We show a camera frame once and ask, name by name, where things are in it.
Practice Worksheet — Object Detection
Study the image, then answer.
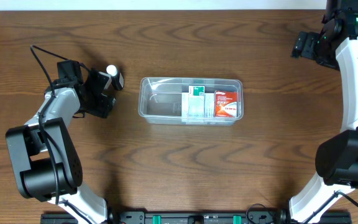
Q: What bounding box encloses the blue white medicine box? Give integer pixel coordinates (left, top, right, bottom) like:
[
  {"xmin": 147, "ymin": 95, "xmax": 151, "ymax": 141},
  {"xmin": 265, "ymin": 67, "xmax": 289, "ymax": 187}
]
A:
[{"xmin": 181, "ymin": 93, "xmax": 215, "ymax": 122}]

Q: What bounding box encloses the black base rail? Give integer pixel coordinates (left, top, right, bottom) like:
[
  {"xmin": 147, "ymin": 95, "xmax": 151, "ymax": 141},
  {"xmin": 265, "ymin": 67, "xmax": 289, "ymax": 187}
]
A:
[{"xmin": 40, "ymin": 208, "xmax": 352, "ymax": 224}]

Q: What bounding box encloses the white green medicine box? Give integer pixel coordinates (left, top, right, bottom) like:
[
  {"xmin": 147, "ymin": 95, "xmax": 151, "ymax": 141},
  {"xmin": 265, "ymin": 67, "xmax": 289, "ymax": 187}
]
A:
[{"xmin": 188, "ymin": 86, "xmax": 205, "ymax": 118}]

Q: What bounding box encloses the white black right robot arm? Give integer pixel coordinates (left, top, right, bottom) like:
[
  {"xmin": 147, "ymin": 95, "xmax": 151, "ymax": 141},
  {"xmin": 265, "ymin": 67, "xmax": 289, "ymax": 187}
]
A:
[{"xmin": 275, "ymin": 0, "xmax": 358, "ymax": 223}]

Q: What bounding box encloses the clear plastic container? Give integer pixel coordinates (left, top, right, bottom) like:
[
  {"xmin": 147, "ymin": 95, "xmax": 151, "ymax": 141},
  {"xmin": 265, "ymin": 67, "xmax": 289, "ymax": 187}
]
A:
[{"xmin": 138, "ymin": 77, "xmax": 244, "ymax": 126}]

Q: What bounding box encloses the orange red medicine box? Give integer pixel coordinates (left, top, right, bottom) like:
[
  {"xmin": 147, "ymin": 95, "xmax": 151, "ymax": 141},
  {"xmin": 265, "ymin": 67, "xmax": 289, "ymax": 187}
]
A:
[{"xmin": 214, "ymin": 91, "xmax": 238, "ymax": 118}]

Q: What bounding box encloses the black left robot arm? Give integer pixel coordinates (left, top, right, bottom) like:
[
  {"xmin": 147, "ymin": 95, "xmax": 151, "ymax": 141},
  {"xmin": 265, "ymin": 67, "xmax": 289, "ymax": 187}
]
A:
[{"xmin": 6, "ymin": 65, "xmax": 124, "ymax": 223}]

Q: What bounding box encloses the dark bottle white cap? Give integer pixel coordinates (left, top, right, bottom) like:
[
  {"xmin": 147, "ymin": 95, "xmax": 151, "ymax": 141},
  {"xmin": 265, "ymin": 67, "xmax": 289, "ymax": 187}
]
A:
[{"xmin": 106, "ymin": 65, "xmax": 124, "ymax": 91}]

